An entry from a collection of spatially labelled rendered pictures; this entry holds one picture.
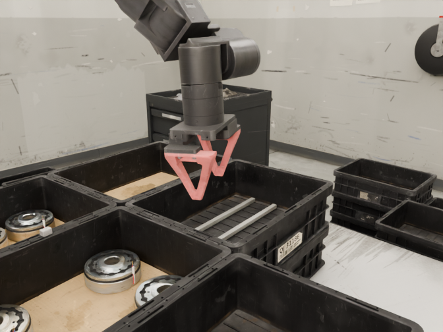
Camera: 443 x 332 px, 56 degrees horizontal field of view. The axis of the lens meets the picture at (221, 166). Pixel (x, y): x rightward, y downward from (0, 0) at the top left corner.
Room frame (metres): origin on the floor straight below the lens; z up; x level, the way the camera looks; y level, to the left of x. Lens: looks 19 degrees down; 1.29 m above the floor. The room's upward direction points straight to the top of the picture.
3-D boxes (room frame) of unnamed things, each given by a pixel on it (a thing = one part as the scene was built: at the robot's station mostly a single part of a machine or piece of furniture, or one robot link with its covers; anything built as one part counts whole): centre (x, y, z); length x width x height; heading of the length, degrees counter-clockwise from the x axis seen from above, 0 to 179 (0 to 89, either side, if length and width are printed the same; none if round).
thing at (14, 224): (0.88, 0.44, 0.86); 0.10 x 0.10 x 0.01
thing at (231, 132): (0.62, 0.01, 1.11); 0.07 x 0.07 x 0.09; 72
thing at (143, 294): (0.60, 0.09, 0.86); 0.10 x 0.10 x 0.01
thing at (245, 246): (0.87, -0.03, 0.92); 0.40 x 0.30 x 0.02; 142
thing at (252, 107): (2.47, 0.07, 0.45); 0.60 x 0.45 x 0.90; 136
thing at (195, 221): (0.87, -0.03, 0.87); 0.40 x 0.30 x 0.11; 142
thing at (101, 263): (0.69, 0.21, 0.86); 0.05 x 0.05 x 0.01
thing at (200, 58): (0.59, 0.02, 1.24); 0.07 x 0.06 x 0.07; 138
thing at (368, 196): (1.93, -0.79, 0.37); 0.40 x 0.30 x 0.45; 46
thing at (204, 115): (0.58, 0.03, 1.18); 0.10 x 0.07 x 0.07; 162
